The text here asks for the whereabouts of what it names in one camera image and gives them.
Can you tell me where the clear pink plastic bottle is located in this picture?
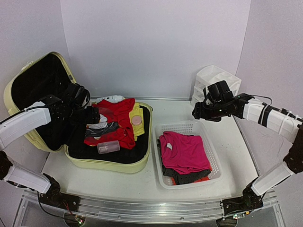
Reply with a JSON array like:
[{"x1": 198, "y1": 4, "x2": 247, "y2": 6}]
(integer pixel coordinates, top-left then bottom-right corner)
[{"x1": 97, "y1": 140, "x2": 120, "y2": 154}]

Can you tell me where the white printed garment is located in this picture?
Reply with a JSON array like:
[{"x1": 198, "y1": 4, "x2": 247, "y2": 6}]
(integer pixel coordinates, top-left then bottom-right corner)
[{"x1": 85, "y1": 114, "x2": 119, "y2": 138}]

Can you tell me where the pink round container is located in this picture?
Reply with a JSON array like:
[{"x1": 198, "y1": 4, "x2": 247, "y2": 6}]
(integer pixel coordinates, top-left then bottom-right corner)
[{"x1": 131, "y1": 115, "x2": 143, "y2": 126}]

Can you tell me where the orange garment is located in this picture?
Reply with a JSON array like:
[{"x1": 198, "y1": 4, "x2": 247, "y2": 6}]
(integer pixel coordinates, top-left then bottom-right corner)
[{"x1": 170, "y1": 176, "x2": 210, "y2": 185}]

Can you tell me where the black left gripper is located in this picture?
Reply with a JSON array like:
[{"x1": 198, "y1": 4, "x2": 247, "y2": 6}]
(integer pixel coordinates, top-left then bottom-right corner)
[{"x1": 66, "y1": 104, "x2": 100, "y2": 126}]

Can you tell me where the red folded garment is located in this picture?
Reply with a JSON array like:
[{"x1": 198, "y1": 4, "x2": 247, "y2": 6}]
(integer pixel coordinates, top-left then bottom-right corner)
[{"x1": 84, "y1": 98, "x2": 135, "y2": 149}]

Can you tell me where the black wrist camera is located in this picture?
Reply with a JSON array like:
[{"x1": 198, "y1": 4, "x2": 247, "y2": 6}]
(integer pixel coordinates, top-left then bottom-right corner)
[
  {"x1": 208, "y1": 80, "x2": 234, "y2": 102},
  {"x1": 62, "y1": 83, "x2": 90, "y2": 107}
]

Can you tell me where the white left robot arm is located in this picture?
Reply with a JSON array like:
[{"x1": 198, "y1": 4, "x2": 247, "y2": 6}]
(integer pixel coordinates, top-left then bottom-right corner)
[{"x1": 0, "y1": 95, "x2": 100, "y2": 207}]

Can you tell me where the yellow folded garment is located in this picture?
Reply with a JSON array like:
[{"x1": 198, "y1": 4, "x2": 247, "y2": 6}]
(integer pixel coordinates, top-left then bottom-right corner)
[{"x1": 129, "y1": 103, "x2": 145, "y2": 141}]

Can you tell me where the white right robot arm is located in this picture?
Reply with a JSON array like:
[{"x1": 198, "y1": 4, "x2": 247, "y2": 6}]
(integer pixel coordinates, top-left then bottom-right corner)
[{"x1": 192, "y1": 92, "x2": 303, "y2": 210}]

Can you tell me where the pale green hard-shell suitcase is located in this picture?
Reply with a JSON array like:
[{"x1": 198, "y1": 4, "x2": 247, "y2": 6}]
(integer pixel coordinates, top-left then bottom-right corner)
[{"x1": 4, "y1": 52, "x2": 152, "y2": 173}]

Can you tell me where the black garment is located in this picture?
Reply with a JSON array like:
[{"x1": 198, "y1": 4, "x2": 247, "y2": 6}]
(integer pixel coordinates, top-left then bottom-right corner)
[{"x1": 157, "y1": 139, "x2": 212, "y2": 185}]

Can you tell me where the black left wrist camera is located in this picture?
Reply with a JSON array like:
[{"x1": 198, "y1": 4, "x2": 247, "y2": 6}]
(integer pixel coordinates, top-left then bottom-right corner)
[{"x1": 62, "y1": 83, "x2": 90, "y2": 107}]

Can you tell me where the white plastic drawer organizer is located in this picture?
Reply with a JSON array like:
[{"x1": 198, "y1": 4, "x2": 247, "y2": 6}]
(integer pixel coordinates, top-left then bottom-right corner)
[{"x1": 191, "y1": 66, "x2": 242, "y2": 105}]

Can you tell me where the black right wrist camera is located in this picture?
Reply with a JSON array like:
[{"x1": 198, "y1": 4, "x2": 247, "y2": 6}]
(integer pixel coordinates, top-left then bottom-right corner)
[{"x1": 208, "y1": 80, "x2": 234, "y2": 102}]

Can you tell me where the magenta garment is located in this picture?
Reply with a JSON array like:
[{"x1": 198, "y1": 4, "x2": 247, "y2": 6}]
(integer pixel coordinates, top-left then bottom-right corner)
[{"x1": 159, "y1": 131, "x2": 212, "y2": 175}]

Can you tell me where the white perforated plastic basket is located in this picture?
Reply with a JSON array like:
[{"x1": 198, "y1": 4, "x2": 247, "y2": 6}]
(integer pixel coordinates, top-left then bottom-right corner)
[{"x1": 152, "y1": 121, "x2": 223, "y2": 190}]

